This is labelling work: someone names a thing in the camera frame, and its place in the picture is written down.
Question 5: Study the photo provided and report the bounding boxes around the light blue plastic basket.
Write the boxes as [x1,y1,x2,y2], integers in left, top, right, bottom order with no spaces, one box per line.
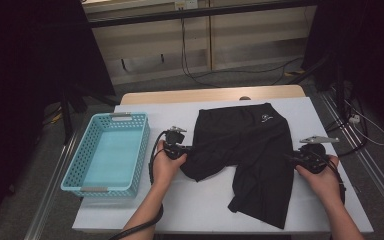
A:
[60,112,151,200]

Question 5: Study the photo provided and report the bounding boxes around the white wall socket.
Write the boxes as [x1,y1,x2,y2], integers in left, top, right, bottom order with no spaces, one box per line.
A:
[174,0,198,10]

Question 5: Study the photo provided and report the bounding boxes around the black shorts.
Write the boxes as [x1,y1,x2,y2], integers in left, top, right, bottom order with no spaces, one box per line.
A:
[179,102,296,230]

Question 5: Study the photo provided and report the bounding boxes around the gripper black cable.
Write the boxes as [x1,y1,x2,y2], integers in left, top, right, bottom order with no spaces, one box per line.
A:
[326,158,347,205]
[108,130,169,240]

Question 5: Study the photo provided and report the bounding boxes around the black metal stand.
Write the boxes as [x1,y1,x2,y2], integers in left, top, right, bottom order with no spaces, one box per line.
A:
[59,83,121,145]
[288,54,348,114]

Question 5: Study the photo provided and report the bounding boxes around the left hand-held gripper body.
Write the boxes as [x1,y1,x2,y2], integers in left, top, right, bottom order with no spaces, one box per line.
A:
[162,125,188,161]

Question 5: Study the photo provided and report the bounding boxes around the black floor cables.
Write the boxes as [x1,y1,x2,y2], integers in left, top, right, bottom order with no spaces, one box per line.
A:
[324,94,369,158]

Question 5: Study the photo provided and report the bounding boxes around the light wooden table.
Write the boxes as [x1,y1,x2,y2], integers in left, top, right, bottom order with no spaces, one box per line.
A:
[119,84,307,106]

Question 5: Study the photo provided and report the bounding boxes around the aluminium rail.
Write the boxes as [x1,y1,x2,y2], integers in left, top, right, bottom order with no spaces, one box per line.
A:
[23,131,79,240]
[319,93,384,218]

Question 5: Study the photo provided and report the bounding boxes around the black power cable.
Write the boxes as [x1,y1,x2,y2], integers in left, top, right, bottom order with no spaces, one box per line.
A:
[193,56,304,88]
[179,18,221,88]

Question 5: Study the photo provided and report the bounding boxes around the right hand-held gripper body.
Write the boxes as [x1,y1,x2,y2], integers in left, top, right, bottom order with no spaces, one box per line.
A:
[294,134,341,175]

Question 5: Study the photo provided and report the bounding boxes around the black curtain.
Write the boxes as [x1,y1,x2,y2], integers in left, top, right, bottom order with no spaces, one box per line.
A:
[301,0,384,141]
[0,0,116,231]

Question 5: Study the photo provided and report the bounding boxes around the white cable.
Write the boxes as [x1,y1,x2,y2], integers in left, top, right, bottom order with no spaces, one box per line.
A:
[344,99,384,147]

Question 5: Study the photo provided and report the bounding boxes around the person's right hand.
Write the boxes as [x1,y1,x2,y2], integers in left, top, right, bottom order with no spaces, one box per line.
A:
[294,154,343,208]

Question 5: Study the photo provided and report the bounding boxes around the person's left hand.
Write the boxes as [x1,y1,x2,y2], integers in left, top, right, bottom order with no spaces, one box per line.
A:
[151,139,188,191]

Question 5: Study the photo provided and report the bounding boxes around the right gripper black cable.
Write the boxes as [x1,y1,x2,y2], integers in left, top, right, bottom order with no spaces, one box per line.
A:
[326,158,347,205]

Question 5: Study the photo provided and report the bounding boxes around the yellow cable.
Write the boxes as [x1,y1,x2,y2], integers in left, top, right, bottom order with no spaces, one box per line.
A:
[43,106,64,127]

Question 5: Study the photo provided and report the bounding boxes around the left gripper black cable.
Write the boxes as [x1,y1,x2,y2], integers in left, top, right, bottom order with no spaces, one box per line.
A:
[108,130,169,240]

